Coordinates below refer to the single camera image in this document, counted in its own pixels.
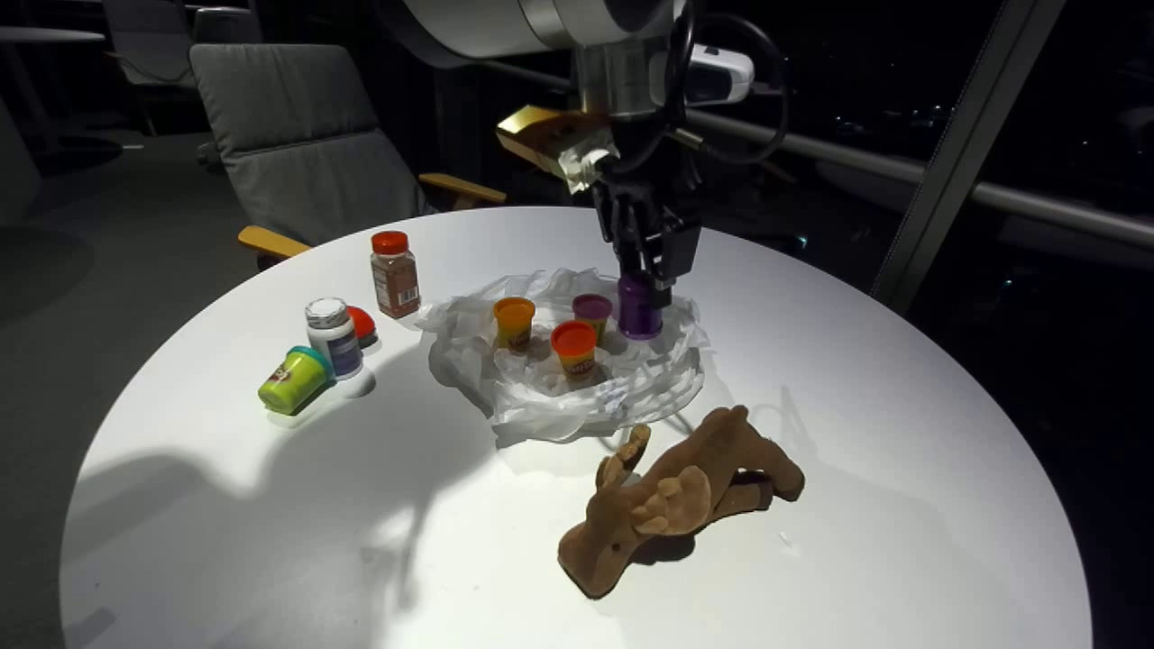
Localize black looped cable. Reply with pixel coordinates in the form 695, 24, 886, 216
677, 9, 802, 173

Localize red lid spice jar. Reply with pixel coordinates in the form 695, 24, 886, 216
368, 227, 427, 320

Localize dark purple dough tub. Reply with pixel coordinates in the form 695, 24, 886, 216
614, 272, 666, 341

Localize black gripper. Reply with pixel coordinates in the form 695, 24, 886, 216
596, 119, 707, 301

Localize clear plastic bag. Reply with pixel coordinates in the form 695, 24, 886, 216
418, 265, 715, 450

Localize magenta lid dough tub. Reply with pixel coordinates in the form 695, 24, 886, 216
568, 292, 615, 346

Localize grey chair wooden armrests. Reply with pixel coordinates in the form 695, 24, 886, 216
189, 40, 513, 265

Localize grey diagonal metal post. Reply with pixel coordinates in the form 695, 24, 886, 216
873, 0, 1072, 311

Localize orange lid dough tub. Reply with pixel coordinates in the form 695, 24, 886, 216
547, 319, 601, 385

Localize yellow lid dough tub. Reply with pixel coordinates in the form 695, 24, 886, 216
492, 297, 540, 357

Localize small red dough tub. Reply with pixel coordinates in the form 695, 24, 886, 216
346, 304, 383, 353

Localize brown plush moose toy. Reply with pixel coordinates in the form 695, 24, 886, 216
556, 404, 811, 603

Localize metal railing bar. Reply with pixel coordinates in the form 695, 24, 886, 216
684, 105, 1154, 250

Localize green dough tub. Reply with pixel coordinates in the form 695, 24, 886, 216
251, 341, 336, 420

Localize yellow green wrist camera box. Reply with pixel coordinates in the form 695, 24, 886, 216
495, 101, 620, 197

